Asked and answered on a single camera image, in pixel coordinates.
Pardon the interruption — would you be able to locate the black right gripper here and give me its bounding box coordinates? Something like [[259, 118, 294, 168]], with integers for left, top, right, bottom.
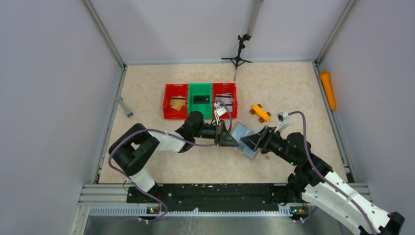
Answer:
[[240, 125, 299, 166]]

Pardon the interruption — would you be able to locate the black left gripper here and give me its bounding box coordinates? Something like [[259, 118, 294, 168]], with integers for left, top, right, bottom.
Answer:
[[193, 120, 239, 147]]

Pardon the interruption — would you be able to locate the gold card with stripe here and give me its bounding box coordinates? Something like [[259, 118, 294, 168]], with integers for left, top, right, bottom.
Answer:
[[170, 96, 186, 102]]

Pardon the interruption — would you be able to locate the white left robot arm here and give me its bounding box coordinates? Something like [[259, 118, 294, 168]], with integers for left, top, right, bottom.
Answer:
[[109, 111, 239, 202]]

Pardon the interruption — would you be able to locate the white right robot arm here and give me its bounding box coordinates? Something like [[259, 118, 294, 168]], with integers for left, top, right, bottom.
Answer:
[[240, 126, 405, 235]]

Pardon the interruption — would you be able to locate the white card in bin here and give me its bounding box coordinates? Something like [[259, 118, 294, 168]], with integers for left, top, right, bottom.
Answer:
[[214, 103, 232, 113]]

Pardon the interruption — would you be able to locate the card with black stripe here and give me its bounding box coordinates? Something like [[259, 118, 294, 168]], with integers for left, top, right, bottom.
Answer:
[[215, 93, 233, 103]]

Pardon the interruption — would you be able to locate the black card in green bin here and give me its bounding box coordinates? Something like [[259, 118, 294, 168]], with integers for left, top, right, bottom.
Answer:
[[193, 95, 210, 104]]

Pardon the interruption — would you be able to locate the yellow toy brick car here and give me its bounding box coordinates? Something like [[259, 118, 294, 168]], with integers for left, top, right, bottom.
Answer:
[[250, 104, 271, 123]]

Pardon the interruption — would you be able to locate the right red plastic bin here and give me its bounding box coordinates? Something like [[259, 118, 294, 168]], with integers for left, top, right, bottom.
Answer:
[[212, 83, 238, 119]]

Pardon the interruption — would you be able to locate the red plastic bin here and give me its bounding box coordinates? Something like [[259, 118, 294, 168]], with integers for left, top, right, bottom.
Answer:
[[212, 83, 238, 119], [162, 84, 188, 119]]

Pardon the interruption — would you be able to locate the green plastic bin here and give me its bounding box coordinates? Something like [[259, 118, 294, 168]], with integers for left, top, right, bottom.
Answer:
[[187, 83, 213, 119]]

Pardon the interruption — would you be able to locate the left red plastic bin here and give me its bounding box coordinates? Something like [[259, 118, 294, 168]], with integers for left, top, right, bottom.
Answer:
[[162, 84, 188, 119]]

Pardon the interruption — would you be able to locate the orange flashlight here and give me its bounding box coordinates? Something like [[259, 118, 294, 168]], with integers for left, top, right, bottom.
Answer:
[[320, 70, 336, 111]]

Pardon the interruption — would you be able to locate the grey small tool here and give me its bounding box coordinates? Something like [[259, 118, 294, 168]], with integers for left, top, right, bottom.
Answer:
[[116, 96, 134, 118]]

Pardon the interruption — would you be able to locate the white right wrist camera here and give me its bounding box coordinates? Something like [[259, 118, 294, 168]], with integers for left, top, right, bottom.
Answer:
[[274, 112, 291, 133]]

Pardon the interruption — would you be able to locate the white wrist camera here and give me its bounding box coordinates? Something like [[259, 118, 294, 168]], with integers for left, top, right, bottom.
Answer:
[[214, 103, 227, 119], [274, 112, 291, 133]]

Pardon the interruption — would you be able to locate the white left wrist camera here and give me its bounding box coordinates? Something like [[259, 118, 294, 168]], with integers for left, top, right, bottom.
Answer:
[[214, 103, 227, 119]]

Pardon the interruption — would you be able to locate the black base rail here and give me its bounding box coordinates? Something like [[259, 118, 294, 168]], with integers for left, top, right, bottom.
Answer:
[[126, 182, 320, 204]]

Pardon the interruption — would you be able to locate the black camera tripod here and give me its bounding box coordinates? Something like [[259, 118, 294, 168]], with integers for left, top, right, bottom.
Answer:
[[221, 34, 252, 81]]

